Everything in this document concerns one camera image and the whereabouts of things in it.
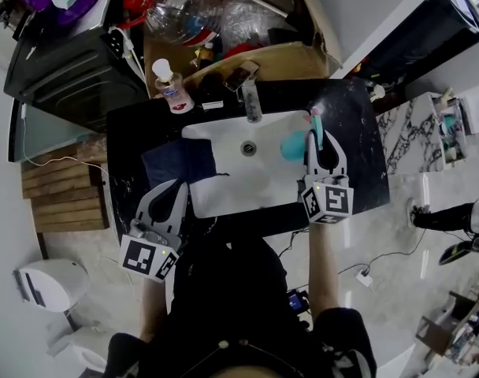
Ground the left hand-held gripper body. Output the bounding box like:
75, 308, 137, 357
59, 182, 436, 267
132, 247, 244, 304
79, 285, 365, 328
118, 217, 184, 285

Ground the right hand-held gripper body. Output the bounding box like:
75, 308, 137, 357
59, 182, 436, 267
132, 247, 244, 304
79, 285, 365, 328
300, 172, 355, 225

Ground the person's right forearm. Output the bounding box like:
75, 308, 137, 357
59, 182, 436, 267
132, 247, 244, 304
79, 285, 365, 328
307, 219, 342, 315

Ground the person's left forearm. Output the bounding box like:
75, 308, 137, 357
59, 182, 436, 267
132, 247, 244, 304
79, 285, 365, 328
138, 276, 170, 343

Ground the clear hand soap bottle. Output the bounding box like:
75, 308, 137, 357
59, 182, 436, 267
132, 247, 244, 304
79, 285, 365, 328
150, 57, 196, 115

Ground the large clear plastic bottle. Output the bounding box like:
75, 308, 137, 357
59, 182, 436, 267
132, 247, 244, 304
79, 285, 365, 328
143, 0, 225, 47

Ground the black marble table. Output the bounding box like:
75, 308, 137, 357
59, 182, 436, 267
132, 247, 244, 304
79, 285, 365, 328
105, 77, 391, 248

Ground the dark blue cloth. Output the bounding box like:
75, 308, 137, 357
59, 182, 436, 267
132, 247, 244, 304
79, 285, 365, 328
140, 137, 219, 191

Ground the white sink basin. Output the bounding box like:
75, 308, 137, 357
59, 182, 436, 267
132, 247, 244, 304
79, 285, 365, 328
181, 109, 316, 220

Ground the marble patterned shelf unit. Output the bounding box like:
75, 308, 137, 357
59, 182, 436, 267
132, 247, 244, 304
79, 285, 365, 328
376, 91, 473, 177

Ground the chrome faucet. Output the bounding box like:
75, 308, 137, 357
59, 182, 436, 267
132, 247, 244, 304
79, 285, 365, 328
225, 61, 265, 124

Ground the wooden slatted platform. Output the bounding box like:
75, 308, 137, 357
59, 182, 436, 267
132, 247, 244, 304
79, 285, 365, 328
20, 143, 111, 234

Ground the white trash bin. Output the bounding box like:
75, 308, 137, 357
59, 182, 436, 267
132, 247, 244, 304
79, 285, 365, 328
12, 258, 91, 314

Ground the person's black clothing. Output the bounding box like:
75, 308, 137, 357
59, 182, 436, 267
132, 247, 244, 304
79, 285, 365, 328
105, 232, 378, 378

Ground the cardboard box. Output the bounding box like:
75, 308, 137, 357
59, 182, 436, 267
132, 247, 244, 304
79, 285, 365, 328
143, 0, 333, 96

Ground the white toilet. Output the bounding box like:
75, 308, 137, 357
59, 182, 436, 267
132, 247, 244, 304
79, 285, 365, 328
45, 328, 111, 378

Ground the black tall panel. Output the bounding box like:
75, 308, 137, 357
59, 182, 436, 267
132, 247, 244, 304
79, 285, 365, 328
363, 0, 479, 91

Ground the black ribbed cabinet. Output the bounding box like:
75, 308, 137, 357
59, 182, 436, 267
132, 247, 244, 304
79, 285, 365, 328
2, 24, 150, 134

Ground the brown box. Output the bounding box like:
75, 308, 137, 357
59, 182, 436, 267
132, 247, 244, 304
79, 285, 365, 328
414, 313, 454, 357

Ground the purple plastic basin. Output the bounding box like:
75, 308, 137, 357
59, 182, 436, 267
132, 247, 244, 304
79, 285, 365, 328
20, 0, 105, 28

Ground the black floor cable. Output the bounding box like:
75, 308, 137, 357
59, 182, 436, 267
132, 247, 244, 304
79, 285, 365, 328
336, 226, 428, 276

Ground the white floor cable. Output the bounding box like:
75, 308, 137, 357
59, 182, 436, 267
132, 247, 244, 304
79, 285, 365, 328
20, 103, 111, 181

